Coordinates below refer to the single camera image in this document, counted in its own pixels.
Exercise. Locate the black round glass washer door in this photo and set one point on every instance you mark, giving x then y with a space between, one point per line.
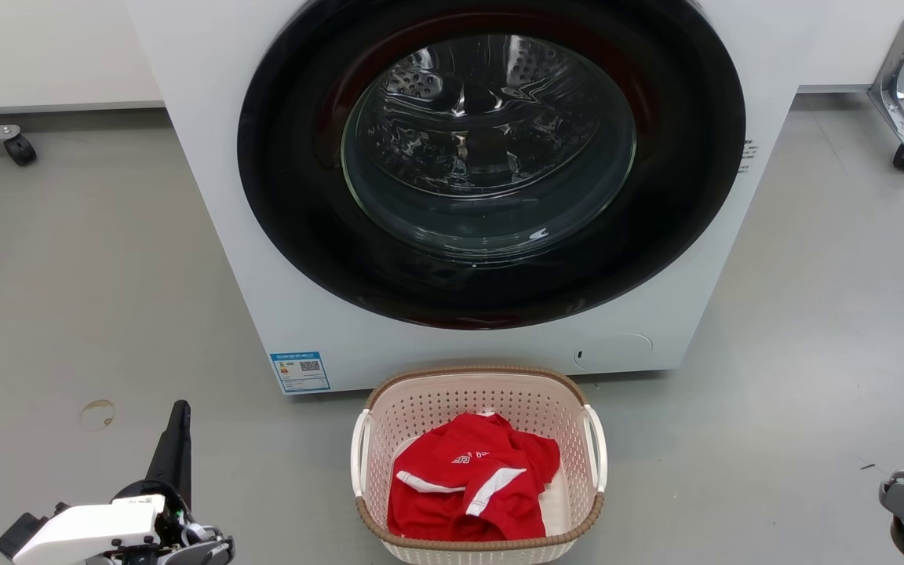
287 157

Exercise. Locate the round washer filter cover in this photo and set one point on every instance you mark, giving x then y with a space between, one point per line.
613 351

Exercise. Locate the white front-load washing machine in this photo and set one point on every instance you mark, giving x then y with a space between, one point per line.
318 314

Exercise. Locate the blue energy label sticker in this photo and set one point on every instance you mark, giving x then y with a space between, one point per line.
300 372

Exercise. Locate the cream perforated plastic laundry basket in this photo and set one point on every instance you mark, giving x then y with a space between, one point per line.
421 408

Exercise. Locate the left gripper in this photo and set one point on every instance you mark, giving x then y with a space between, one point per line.
209 549

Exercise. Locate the white partition panel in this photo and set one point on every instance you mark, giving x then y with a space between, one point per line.
844 39
44 47

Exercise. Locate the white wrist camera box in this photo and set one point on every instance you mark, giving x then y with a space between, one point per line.
83 530

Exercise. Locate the red shirt with white stripes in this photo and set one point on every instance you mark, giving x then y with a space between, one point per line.
436 518

